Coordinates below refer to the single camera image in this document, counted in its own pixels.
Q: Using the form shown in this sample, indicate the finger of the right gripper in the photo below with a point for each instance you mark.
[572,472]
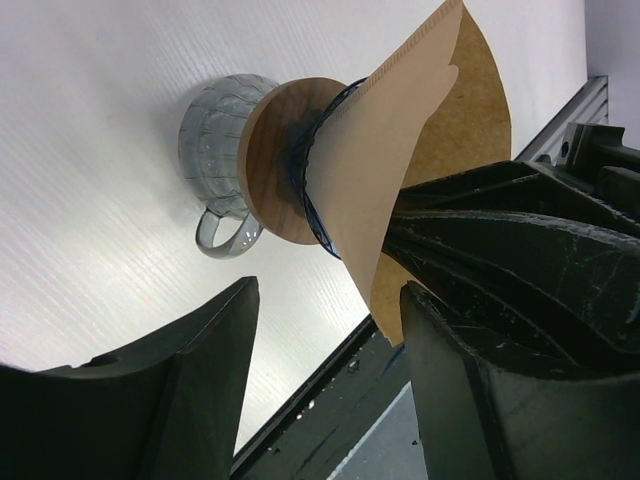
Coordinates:
[561,253]

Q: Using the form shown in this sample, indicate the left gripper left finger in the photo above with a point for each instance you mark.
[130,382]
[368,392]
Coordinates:
[166,406]

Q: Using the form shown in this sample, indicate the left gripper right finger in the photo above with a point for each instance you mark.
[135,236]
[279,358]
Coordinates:
[489,408]

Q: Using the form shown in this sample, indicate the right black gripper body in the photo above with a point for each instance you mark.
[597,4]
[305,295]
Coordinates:
[592,174]

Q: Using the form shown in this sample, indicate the single brown paper filter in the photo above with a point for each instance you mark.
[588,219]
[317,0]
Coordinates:
[435,108]

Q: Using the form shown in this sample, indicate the aluminium frame rail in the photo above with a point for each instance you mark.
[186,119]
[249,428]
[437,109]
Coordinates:
[589,105]

